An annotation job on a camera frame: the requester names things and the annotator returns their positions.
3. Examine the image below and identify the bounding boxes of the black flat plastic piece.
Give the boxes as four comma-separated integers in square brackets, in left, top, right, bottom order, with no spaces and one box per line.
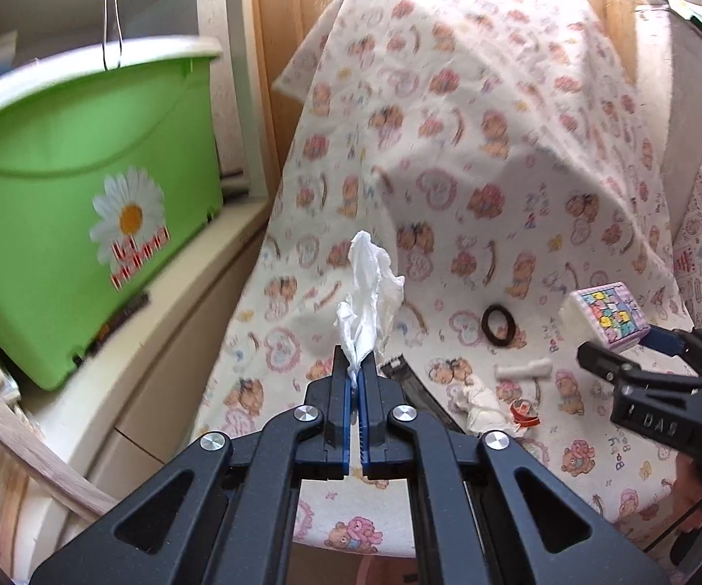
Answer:
[381,356,469,435]

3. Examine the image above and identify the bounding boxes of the white rolled paper piece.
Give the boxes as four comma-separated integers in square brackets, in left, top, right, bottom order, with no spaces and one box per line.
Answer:
[495,357,553,381]

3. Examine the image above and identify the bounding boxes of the bear printed blanket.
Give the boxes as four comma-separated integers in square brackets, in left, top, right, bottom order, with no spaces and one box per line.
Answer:
[192,0,696,562]

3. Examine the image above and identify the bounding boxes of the white tissue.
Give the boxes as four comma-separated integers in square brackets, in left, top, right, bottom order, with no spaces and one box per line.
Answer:
[335,230,406,392]
[448,374,519,439]

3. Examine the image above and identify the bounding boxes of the green plastic basket with daisy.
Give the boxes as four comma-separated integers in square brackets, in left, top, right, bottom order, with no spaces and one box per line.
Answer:
[0,37,225,392]

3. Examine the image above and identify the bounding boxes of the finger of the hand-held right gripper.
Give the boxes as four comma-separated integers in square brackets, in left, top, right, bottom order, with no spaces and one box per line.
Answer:
[576,341,702,392]
[648,325,702,359]

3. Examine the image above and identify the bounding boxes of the red and white wrapper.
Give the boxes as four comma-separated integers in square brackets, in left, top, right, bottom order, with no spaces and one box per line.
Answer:
[506,398,541,429]

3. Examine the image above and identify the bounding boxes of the small colourful patterned box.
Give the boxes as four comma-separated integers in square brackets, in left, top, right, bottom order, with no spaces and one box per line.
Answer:
[561,281,652,353]

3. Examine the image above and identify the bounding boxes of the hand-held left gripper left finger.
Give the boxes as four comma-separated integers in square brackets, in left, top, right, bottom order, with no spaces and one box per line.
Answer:
[31,346,360,585]

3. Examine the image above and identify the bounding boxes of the white cabinet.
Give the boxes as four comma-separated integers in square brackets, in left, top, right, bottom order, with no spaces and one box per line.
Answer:
[16,195,274,522]

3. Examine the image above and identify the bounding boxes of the beige wooden slat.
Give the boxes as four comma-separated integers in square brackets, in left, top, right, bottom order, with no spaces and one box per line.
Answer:
[0,347,118,520]

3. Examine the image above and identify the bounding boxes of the white shelf unit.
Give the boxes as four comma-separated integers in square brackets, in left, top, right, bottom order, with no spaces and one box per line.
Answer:
[0,0,251,199]

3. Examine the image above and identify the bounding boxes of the thin metal wire handle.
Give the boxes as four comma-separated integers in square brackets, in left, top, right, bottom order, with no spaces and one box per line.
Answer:
[100,0,124,72]

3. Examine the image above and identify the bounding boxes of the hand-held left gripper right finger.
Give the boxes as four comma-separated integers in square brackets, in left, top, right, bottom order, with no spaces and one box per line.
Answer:
[360,362,671,585]

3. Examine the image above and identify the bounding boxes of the black hair tie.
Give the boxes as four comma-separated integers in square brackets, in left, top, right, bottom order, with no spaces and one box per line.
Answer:
[481,304,518,348]

